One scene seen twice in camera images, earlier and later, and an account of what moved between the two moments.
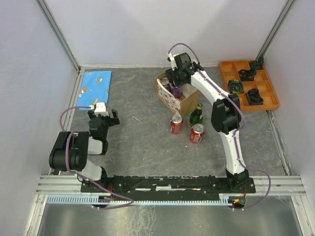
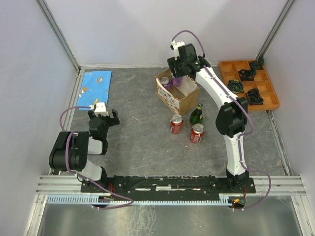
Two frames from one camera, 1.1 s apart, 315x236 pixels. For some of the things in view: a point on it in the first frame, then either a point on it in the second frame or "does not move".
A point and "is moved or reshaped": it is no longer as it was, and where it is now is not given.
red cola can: [197, 132] does not move
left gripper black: [114, 121] does not move
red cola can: [176, 124] does not move
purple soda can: [176, 92] is moved or reshaped
